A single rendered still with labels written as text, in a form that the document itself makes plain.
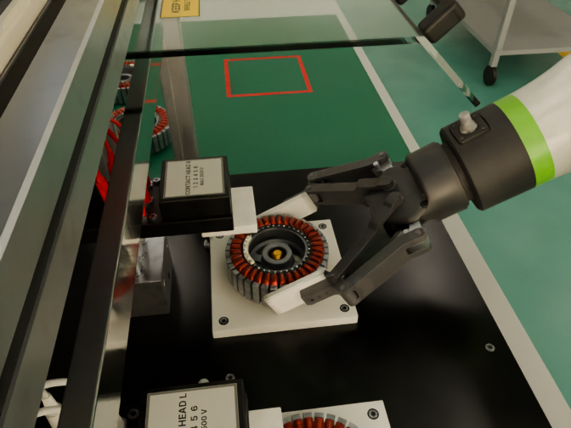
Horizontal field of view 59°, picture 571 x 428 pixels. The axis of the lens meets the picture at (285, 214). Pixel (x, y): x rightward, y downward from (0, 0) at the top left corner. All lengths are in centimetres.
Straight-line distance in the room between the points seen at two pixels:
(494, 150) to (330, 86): 55
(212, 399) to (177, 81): 41
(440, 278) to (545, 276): 121
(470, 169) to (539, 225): 149
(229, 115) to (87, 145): 68
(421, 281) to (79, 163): 45
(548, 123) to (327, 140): 41
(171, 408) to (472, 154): 33
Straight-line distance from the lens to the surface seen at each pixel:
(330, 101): 94
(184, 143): 67
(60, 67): 23
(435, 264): 62
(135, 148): 30
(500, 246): 184
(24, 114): 20
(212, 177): 47
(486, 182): 49
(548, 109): 51
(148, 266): 53
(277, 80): 101
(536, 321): 166
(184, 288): 58
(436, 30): 46
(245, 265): 53
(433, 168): 50
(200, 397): 33
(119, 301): 23
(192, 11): 42
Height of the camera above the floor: 121
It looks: 42 degrees down
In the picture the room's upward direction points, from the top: straight up
